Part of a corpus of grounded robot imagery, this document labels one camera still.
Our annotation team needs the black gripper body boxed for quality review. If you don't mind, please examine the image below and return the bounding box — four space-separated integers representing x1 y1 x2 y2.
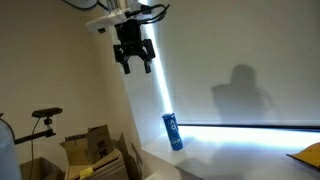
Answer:
115 19 145 57

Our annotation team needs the blue cylindrical canister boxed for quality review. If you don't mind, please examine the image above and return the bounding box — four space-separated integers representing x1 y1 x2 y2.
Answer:
161 112 184 152

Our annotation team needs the yellow and black cap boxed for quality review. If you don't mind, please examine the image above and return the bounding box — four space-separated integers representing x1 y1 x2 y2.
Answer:
286 142 320 169

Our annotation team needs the open brown cardboard box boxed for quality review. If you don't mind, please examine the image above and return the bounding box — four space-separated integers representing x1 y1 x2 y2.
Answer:
59 124 115 166

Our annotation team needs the flattened cardboard box stack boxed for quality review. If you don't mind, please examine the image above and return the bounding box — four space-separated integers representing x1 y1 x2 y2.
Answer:
64 148 129 180

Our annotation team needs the yellow sticky note pad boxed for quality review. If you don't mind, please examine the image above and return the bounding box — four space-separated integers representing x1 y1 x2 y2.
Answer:
79 166 95 179

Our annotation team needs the low brown cardboard box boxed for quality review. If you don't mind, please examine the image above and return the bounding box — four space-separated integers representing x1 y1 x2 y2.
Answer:
19 156 66 180

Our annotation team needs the pale bluish white rounded object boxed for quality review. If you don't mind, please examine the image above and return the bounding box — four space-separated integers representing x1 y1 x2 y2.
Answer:
0 116 23 180

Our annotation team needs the white wrist camera mount plate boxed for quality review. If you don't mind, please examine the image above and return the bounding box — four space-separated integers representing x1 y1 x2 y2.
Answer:
85 8 152 34

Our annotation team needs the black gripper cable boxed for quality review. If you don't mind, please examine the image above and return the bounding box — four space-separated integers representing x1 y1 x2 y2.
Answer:
124 3 171 25

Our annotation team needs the black stereo camera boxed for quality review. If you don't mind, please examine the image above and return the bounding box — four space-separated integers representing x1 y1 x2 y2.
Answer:
31 106 64 119

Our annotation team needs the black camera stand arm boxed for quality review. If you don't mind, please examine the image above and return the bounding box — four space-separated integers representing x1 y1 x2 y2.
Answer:
14 116 57 145

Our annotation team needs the thin black camera cable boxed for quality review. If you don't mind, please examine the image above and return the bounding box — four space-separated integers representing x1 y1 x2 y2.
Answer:
28 117 41 180

